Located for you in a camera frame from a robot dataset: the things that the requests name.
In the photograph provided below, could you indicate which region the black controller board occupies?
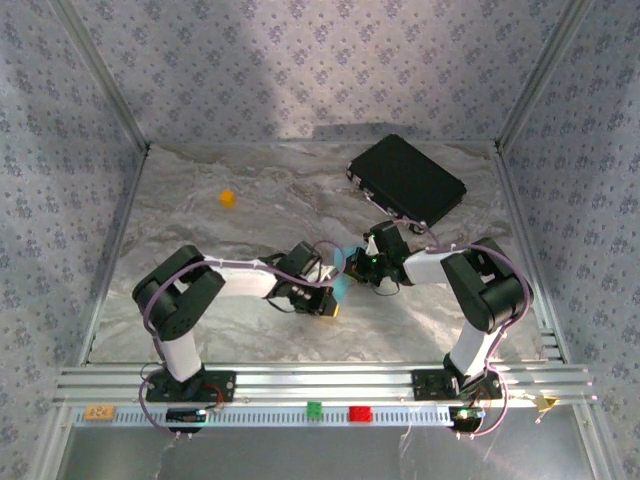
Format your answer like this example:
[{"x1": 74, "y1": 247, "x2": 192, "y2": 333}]
[
  {"x1": 448, "y1": 406, "x2": 486, "y2": 426},
  {"x1": 166, "y1": 408, "x2": 208, "y2": 425}
]

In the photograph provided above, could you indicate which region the black hard case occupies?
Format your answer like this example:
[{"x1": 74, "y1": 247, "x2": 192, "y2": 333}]
[{"x1": 345, "y1": 133, "x2": 469, "y2": 232}]

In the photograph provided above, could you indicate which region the aluminium mounting rail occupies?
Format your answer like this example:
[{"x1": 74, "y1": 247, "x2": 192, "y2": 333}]
[{"x1": 53, "y1": 363, "x2": 599, "y2": 407}]

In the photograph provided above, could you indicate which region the light blue paper sheet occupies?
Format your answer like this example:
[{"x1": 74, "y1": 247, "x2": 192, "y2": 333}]
[{"x1": 329, "y1": 245, "x2": 361, "y2": 306}]

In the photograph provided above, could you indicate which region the aluminium upright frame post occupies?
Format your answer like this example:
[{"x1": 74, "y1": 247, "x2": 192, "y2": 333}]
[
  {"x1": 49, "y1": 0, "x2": 152, "y2": 151},
  {"x1": 494, "y1": 0, "x2": 599, "y2": 151}
]

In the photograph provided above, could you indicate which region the thin red black wire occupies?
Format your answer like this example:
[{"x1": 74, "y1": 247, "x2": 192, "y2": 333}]
[
  {"x1": 202, "y1": 383, "x2": 226, "y2": 414},
  {"x1": 467, "y1": 387, "x2": 504, "y2": 409}
]

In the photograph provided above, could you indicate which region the black left controller board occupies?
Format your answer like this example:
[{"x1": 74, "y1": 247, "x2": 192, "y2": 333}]
[{"x1": 166, "y1": 408, "x2": 208, "y2": 425}]

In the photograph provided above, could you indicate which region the white slotted cable duct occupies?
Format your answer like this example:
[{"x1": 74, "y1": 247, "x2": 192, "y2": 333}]
[{"x1": 73, "y1": 405, "x2": 451, "y2": 427}]

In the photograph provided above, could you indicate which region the black right controller board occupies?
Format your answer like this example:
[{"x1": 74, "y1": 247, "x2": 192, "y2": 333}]
[{"x1": 448, "y1": 406, "x2": 486, "y2": 426}]

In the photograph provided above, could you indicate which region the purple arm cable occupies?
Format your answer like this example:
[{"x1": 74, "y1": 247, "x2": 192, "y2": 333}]
[
  {"x1": 387, "y1": 217, "x2": 536, "y2": 441},
  {"x1": 138, "y1": 239, "x2": 346, "y2": 441}
]

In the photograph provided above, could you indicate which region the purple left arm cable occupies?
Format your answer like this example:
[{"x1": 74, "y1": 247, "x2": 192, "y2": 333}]
[{"x1": 138, "y1": 239, "x2": 346, "y2": 441}]

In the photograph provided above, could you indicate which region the aluminium floor edge rail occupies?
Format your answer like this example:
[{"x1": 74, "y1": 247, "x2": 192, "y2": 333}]
[
  {"x1": 493, "y1": 144, "x2": 571, "y2": 364},
  {"x1": 77, "y1": 147, "x2": 151, "y2": 366}
]

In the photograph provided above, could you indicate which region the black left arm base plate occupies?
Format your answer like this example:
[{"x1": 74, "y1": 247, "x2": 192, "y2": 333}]
[{"x1": 146, "y1": 368, "x2": 237, "y2": 404}]

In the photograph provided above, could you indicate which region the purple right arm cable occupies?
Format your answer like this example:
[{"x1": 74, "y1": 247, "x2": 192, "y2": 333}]
[{"x1": 387, "y1": 217, "x2": 536, "y2": 441}]

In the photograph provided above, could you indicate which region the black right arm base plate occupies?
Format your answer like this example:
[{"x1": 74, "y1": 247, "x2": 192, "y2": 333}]
[{"x1": 411, "y1": 368, "x2": 504, "y2": 401}]

